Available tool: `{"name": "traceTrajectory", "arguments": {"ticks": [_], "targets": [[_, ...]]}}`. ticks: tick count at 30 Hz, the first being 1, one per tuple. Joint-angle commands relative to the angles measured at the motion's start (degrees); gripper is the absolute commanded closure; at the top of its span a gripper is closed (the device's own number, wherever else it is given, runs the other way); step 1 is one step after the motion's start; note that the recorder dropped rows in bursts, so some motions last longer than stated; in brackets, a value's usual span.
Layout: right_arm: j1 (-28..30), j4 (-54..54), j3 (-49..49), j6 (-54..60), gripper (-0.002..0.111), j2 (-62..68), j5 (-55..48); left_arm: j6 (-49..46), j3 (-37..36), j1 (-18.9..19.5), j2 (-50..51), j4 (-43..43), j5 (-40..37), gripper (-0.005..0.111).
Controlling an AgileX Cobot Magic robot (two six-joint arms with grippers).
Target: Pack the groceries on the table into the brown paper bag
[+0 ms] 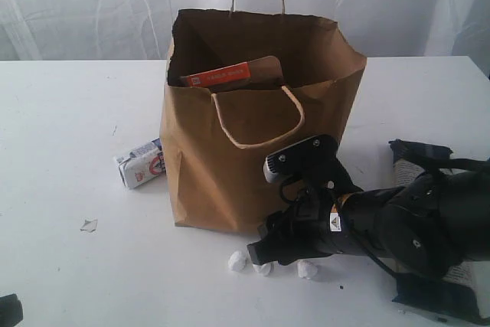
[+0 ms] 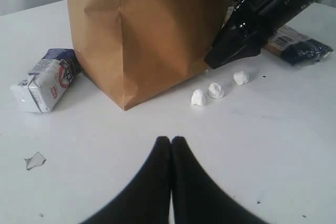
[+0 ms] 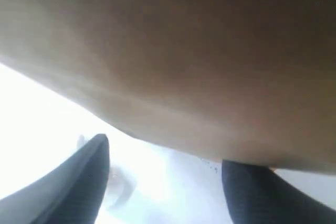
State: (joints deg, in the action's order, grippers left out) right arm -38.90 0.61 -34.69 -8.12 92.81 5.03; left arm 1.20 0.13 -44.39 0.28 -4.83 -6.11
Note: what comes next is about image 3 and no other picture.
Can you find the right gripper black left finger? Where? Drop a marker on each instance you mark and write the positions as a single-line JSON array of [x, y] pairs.
[[71, 193]]

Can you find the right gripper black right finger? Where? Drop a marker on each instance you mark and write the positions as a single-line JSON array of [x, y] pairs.
[[255, 194]]

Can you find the brown paper shopping bag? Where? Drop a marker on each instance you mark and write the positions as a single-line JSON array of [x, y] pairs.
[[251, 81]]

